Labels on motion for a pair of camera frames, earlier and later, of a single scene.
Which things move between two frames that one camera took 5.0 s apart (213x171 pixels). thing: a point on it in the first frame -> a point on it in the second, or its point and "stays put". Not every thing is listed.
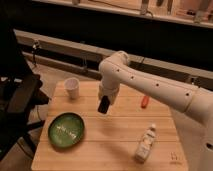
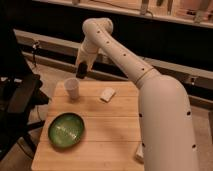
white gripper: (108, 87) -> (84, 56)
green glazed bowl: (65, 129) stays put
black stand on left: (20, 97) stays put
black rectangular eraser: (104, 104) -> (82, 70)
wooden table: (110, 139) stays put
